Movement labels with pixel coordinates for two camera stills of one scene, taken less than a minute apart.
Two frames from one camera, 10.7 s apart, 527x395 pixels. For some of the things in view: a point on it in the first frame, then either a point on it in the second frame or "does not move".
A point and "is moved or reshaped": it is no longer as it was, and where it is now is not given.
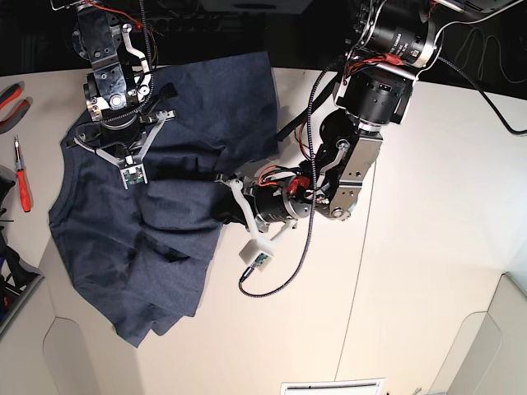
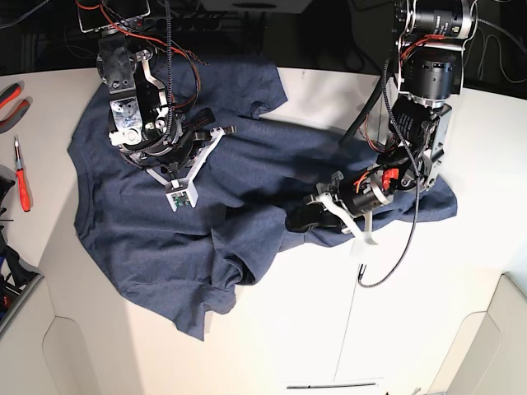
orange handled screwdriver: [21, 180] does not move
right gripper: [291, 197] → [359, 193]
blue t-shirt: [142, 253] is moved or reshaped
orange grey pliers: [7, 95] does not move
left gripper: [125, 130] → [176, 148]
